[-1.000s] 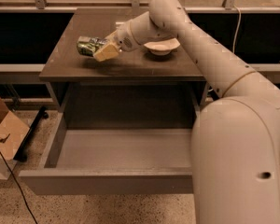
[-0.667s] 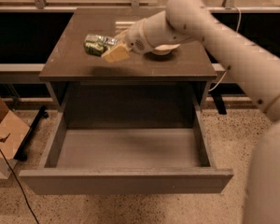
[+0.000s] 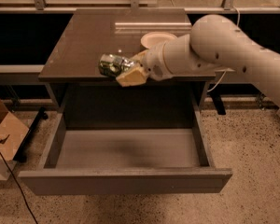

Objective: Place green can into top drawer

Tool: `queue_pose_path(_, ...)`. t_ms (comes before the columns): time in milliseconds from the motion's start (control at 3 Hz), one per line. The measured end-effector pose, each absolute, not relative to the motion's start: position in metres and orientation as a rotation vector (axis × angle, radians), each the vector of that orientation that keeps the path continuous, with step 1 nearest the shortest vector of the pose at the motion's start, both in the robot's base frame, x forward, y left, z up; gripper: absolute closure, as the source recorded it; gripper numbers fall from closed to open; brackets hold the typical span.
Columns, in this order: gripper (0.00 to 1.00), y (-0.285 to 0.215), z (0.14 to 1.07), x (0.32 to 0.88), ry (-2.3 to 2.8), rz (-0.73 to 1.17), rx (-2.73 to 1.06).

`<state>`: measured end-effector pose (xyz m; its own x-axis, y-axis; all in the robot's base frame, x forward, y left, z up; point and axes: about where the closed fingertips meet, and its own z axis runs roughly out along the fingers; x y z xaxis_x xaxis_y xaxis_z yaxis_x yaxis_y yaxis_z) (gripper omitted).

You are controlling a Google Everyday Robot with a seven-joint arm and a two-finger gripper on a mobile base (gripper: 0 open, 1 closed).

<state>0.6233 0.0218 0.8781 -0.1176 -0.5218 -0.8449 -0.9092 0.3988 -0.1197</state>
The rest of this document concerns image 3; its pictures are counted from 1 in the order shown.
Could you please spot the white paper bowl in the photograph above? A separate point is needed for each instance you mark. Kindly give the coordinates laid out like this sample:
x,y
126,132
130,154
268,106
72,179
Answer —
x,y
153,38

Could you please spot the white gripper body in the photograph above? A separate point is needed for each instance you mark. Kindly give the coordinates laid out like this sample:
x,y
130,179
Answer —
x,y
154,62

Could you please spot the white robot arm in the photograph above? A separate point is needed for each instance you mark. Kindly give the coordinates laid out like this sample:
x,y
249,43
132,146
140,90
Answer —
x,y
213,42

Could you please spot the open grey top drawer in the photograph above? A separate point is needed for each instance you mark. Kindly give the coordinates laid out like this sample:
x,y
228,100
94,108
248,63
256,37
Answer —
x,y
146,145

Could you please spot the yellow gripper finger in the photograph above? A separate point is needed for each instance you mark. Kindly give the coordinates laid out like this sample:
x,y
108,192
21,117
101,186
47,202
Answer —
x,y
139,56
135,76

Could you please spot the black table leg foot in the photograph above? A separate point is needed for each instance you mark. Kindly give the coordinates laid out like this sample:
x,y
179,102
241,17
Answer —
x,y
217,101

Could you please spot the grey cabinet with top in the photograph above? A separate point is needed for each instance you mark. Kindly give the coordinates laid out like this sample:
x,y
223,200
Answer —
x,y
90,47

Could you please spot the black stand foot left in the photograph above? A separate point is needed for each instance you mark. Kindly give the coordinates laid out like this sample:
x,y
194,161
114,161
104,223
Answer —
x,y
20,156

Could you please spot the crushed green soda can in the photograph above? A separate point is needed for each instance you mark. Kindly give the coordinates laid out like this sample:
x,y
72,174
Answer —
x,y
111,65

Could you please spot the cardboard box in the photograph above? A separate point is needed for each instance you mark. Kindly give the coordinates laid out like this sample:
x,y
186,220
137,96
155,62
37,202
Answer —
x,y
12,133

